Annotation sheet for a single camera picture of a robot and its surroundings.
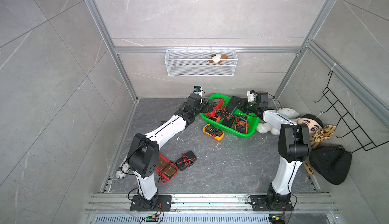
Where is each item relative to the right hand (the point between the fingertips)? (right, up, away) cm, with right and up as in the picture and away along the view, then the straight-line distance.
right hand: (234, 102), depth 97 cm
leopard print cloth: (+39, -17, -22) cm, 48 cm away
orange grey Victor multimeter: (+5, -15, +2) cm, 16 cm away
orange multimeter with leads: (-11, -11, +4) cm, 16 cm away
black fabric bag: (+38, -29, -28) cm, 55 cm away
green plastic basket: (-7, -6, +11) cm, 14 cm away
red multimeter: (-10, 0, +7) cm, 13 cm away
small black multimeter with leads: (-31, -33, -13) cm, 47 cm away
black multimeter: (-3, -6, -3) cm, 7 cm away
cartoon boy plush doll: (+39, -12, -17) cm, 44 cm away
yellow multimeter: (-14, -19, -1) cm, 23 cm away
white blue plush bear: (+38, -8, +2) cm, 39 cm away
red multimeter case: (-41, -37, -16) cm, 58 cm away
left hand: (-18, +2, -10) cm, 21 cm away
